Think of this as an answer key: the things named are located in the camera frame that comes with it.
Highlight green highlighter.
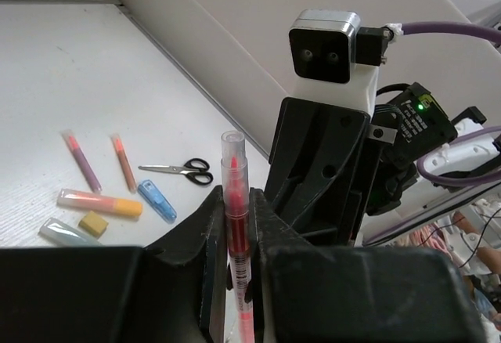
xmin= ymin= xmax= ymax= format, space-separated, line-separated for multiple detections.
xmin=39 ymin=218 xmax=101 ymax=247

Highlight orange highlighter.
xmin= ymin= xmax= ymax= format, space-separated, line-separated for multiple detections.
xmin=56 ymin=189 xmax=143 ymax=218

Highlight red pen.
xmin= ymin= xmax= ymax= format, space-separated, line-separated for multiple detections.
xmin=221 ymin=131 xmax=254 ymax=342

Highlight purple marker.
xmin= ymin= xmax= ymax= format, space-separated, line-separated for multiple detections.
xmin=62 ymin=131 xmax=102 ymax=193

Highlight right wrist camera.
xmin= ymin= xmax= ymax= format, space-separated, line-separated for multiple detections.
xmin=288 ymin=9 xmax=395 ymax=116

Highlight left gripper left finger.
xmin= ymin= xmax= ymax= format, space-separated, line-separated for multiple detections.
xmin=142 ymin=186 xmax=227 ymax=342

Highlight black handled scissors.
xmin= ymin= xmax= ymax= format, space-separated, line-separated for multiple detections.
xmin=138 ymin=157 xmax=214 ymax=186

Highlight yellow eraser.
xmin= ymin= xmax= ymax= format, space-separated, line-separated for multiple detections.
xmin=78 ymin=211 xmax=109 ymax=238

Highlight brown orange marker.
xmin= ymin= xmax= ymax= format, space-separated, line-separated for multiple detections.
xmin=111 ymin=134 xmax=137 ymax=193

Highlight blue correction tape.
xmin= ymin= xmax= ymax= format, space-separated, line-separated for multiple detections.
xmin=137 ymin=179 xmax=177 ymax=224

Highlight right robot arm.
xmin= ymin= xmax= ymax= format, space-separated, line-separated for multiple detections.
xmin=265 ymin=80 xmax=500 ymax=247

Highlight aluminium rail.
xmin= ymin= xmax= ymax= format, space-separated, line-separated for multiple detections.
xmin=112 ymin=0 xmax=247 ymax=135

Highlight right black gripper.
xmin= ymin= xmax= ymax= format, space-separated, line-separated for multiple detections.
xmin=265 ymin=97 xmax=371 ymax=245

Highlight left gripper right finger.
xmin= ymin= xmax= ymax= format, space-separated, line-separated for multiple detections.
xmin=250 ymin=188 xmax=325 ymax=342

